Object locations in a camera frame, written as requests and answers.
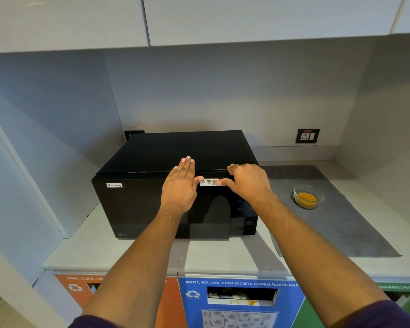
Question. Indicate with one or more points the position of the person's right hand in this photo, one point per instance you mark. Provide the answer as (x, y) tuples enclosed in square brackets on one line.
[(249, 182)]

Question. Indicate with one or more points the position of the person's left hand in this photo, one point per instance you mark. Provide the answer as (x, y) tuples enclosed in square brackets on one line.
[(179, 187)]

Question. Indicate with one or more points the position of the person's right thumb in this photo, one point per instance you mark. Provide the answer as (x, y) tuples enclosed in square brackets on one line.
[(225, 183)]

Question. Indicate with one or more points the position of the person's left thumb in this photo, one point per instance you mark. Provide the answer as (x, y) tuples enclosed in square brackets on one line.
[(198, 180)]

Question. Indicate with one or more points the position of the black microwave oven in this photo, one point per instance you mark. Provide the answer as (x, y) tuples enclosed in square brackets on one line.
[(140, 160)]

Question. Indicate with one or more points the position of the person's right forearm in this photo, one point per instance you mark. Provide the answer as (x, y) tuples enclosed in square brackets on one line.
[(314, 256)]

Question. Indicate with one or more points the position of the person's left forearm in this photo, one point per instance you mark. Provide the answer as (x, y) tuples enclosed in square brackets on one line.
[(140, 266)]

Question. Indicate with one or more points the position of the white code sticker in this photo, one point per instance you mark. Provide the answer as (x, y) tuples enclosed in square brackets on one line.
[(210, 182)]

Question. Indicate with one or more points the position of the yellow food in bowl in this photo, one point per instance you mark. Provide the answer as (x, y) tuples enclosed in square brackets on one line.
[(306, 198)]

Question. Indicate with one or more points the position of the small white text label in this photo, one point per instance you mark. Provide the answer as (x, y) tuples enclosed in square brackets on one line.
[(114, 185)]

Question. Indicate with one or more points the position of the small glass bowl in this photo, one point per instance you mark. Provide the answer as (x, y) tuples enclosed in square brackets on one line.
[(309, 203)]

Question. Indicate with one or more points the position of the white waste inside bin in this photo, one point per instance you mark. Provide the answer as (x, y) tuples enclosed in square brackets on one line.
[(235, 298)]

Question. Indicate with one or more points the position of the grey counter mat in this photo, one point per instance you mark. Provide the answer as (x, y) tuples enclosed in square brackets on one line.
[(341, 222)]

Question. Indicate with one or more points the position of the orange waste bin panel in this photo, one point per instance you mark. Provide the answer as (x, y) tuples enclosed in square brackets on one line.
[(174, 304)]

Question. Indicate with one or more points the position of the blue waste bin panel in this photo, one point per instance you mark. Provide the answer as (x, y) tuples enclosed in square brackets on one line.
[(194, 310)]

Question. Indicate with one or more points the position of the green waste bin panel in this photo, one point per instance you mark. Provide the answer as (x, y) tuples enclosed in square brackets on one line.
[(311, 315)]

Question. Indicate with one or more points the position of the person's left purple sleeve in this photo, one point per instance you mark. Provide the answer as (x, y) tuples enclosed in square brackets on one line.
[(92, 322)]

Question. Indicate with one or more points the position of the person's purple sleeve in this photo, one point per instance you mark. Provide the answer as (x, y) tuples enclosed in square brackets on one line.
[(386, 315), (92, 322)]

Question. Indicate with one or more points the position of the person's right purple sleeve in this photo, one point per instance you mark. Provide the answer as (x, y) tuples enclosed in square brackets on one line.
[(386, 315)]

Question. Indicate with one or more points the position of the black wall socket plate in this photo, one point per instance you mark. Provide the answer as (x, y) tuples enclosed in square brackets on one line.
[(129, 133)]

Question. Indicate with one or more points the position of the black wall socket with switch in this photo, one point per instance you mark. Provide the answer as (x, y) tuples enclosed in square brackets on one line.
[(307, 136)]

